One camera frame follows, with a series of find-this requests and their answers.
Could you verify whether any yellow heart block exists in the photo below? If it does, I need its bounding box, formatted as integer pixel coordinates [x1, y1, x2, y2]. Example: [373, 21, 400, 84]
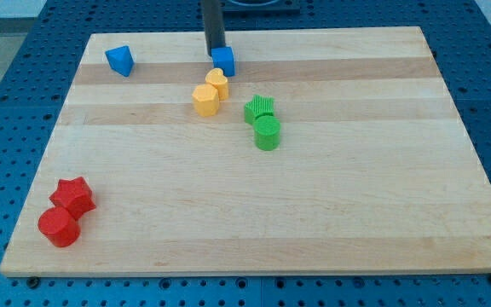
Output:
[205, 68, 229, 101]

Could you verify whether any green star block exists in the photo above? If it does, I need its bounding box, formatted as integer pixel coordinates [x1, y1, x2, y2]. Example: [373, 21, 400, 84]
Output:
[244, 95, 274, 125]

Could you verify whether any blue triangular prism block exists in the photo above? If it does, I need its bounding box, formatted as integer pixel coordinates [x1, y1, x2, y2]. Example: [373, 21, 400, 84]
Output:
[105, 45, 135, 77]

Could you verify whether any red cylinder block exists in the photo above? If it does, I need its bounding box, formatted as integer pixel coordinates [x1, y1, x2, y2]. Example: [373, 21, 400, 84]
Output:
[38, 206, 81, 247]

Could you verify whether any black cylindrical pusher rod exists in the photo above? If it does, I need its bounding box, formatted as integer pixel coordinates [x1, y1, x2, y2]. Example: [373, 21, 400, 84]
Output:
[200, 0, 226, 56]

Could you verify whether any yellow hexagon block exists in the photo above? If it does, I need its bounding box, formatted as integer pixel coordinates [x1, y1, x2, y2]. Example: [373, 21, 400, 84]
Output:
[192, 84, 220, 117]

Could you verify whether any blue cube block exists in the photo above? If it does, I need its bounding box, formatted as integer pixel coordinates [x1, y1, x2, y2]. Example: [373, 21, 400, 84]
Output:
[211, 46, 235, 77]

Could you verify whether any red star block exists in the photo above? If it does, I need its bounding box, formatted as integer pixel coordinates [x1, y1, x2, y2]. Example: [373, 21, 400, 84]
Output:
[49, 177, 96, 220]

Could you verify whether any light wooden board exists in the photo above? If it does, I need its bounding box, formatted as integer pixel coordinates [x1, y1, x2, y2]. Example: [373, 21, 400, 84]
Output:
[0, 26, 491, 277]

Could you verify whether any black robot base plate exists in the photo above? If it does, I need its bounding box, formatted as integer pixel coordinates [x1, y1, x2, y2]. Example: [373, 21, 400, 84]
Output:
[221, 0, 300, 14]

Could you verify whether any green cylinder block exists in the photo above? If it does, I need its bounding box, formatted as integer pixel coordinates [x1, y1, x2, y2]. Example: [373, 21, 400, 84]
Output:
[253, 115, 280, 151]

